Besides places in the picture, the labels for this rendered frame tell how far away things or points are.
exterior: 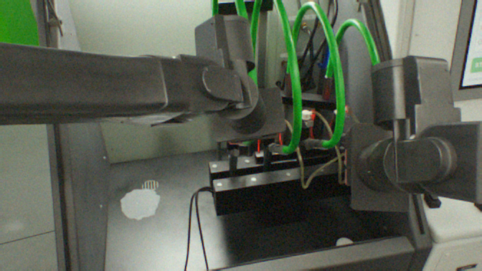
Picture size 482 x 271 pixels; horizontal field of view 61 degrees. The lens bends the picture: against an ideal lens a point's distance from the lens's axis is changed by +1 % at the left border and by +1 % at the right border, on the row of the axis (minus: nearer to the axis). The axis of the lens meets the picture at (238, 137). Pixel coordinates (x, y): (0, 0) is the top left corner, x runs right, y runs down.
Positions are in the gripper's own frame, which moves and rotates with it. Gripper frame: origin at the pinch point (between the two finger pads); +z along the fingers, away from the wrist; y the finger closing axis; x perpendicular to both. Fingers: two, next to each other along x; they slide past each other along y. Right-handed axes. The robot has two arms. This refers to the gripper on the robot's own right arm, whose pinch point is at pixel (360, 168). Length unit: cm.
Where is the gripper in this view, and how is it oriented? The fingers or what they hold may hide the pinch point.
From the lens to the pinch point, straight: 58.9
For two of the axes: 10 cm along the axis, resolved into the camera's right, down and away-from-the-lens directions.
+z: 0.4, 1.1, 9.9
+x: -10.0, -0.3, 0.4
